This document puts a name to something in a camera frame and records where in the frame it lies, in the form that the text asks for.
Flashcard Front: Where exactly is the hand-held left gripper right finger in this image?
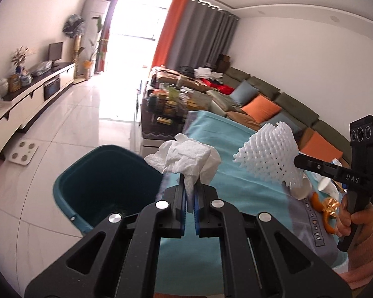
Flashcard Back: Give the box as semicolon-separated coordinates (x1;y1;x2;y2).
194;183;353;298

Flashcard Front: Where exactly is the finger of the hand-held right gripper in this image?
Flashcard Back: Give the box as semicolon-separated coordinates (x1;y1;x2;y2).
294;154;334;177

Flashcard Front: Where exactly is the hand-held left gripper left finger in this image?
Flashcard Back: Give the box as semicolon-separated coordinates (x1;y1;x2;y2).
24;183;187;298

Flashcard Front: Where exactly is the gold foil wrapper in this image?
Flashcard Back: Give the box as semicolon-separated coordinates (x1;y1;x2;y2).
323;198;341;221

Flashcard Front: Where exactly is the white foam fruit net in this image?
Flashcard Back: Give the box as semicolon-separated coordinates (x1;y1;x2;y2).
233;121;305;190

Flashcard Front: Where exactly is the white tissue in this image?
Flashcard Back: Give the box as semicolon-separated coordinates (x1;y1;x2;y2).
144;133;222;207

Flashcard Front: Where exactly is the teal plastic bin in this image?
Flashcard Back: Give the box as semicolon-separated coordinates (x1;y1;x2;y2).
53;145;165;236

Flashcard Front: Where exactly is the person's right hand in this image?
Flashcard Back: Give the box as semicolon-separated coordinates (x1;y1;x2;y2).
335;196;373;238

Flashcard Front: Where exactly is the orange cushion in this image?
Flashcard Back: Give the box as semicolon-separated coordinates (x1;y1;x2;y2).
300;130;344;163
241;95;282;123

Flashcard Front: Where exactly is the white paper cup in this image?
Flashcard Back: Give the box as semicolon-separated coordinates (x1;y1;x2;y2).
318;178;341;204

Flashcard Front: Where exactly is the orange peel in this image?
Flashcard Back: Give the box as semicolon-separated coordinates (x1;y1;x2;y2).
311;192;338;235

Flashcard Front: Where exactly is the blue-grey cushion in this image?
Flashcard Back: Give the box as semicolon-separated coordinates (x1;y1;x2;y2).
228;79;258;108
269;113;302;134

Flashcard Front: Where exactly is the teal blanket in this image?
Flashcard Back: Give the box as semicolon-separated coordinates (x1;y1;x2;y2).
155;110;350;295

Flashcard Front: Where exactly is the green sofa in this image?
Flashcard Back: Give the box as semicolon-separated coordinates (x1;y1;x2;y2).
205;65;352;168

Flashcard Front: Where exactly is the brown cushion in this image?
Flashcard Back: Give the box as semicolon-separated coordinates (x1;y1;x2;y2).
225;110;262;131

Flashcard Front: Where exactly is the dark coffee table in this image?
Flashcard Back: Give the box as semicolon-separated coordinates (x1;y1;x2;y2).
140;79;206;148

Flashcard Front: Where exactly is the group of food jars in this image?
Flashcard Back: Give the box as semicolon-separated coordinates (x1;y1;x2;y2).
147;84;190;125

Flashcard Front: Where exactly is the beige cushion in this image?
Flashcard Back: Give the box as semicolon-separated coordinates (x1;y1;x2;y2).
207;90;246;112

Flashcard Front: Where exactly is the brown box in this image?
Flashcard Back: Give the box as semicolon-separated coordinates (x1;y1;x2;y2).
218;54;231;72

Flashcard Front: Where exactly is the pile of clothes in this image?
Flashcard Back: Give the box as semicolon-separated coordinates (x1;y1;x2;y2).
177;65;224;83

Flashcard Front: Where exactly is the grey curtain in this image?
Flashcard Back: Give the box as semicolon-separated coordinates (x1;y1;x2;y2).
166;0;240;69

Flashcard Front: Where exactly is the white body scale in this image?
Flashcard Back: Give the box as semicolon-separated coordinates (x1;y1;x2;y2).
7;141;39;166

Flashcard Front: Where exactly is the tall potted floor plant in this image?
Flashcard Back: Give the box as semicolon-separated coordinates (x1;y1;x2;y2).
78;15;108;79

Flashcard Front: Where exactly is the orange curtain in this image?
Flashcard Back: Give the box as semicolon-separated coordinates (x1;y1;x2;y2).
151;0;185;69

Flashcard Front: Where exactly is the white TV cabinet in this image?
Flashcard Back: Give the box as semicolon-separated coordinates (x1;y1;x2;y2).
0;62;77;156

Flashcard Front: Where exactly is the clear plastic bag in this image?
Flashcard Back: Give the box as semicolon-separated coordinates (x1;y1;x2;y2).
31;60;53;76

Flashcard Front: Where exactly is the dark patterned curtain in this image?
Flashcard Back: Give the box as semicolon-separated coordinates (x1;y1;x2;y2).
99;0;125;72

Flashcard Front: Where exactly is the black monitor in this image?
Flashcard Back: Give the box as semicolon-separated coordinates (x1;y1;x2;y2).
48;42;63;67

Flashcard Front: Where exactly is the framed picture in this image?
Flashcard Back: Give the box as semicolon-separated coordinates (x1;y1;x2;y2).
8;73;22;93

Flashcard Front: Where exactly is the covered standing fan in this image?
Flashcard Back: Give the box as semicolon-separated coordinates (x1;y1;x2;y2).
62;14;86;75

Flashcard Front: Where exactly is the blue vase with dried plant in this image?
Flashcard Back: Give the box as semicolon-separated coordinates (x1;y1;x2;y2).
11;46;30;75

